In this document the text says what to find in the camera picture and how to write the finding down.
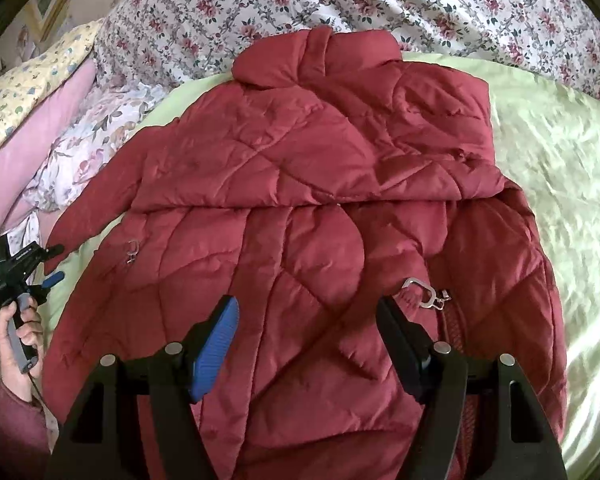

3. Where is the person's left forearm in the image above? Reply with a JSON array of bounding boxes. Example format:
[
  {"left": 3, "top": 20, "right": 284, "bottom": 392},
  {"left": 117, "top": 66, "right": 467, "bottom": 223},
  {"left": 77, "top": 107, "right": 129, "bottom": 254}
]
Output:
[{"left": 0, "top": 377, "right": 65, "bottom": 480}]

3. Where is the pink pillow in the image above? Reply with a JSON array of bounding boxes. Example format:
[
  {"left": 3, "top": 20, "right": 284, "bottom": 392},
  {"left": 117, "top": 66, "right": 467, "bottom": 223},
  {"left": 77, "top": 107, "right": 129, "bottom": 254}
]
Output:
[{"left": 0, "top": 62, "right": 98, "bottom": 263}]

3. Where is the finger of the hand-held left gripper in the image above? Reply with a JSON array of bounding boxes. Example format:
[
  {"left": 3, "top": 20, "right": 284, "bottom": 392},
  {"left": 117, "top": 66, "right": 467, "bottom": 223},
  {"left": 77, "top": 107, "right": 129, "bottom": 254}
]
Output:
[
  {"left": 29, "top": 270, "right": 66, "bottom": 295},
  {"left": 34, "top": 243, "right": 66, "bottom": 262}
]

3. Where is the yellow floral pillow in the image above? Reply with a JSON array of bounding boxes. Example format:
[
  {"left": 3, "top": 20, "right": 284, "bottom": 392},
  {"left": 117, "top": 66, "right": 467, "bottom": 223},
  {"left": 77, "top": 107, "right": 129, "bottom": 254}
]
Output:
[{"left": 0, "top": 17, "right": 106, "bottom": 171}]

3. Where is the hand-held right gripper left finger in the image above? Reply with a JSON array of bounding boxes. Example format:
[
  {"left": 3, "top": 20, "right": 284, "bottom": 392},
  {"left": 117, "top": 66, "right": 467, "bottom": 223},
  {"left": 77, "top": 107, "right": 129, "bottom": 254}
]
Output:
[{"left": 44, "top": 295, "right": 241, "bottom": 480}]

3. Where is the light green bed sheet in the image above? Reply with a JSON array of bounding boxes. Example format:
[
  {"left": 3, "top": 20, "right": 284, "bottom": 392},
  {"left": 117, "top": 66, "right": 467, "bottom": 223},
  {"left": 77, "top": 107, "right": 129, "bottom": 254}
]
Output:
[{"left": 42, "top": 52, "right": 600, "bottom": 480}]

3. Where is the pastel floral cloth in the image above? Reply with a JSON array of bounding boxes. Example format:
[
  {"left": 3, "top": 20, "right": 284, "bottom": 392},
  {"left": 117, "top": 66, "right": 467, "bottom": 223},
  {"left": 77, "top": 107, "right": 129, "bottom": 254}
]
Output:
[{"left": 0, "top": 82, "right": 168, "bottom": 361}]

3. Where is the person's left hand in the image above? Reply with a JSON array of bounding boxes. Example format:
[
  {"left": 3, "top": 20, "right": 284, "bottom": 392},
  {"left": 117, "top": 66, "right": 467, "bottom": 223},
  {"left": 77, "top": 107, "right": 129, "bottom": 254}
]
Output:
[{"left": 0, "top": 300, "right": 46, "bottom": 402}]

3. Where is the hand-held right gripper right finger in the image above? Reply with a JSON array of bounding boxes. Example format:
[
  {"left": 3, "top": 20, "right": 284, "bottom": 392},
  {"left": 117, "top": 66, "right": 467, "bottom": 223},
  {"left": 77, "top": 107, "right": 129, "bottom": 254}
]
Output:
[{"left": 375, "top": 296, "right": 569, "bottom": 480}]

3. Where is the red quilted jacket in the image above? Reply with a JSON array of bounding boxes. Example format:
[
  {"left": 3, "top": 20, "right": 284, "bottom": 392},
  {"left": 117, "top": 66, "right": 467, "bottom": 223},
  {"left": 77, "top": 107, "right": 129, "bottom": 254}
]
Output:
[{"left": 41, "top": 27, "right": 569, "bottom": 480}]

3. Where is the rose print quilt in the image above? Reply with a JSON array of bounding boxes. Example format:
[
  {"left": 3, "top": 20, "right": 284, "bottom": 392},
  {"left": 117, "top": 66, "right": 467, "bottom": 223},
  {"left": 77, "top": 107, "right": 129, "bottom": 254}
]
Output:
[{"left": 92, "top": 0, "right": 600, "bottom": 111}]

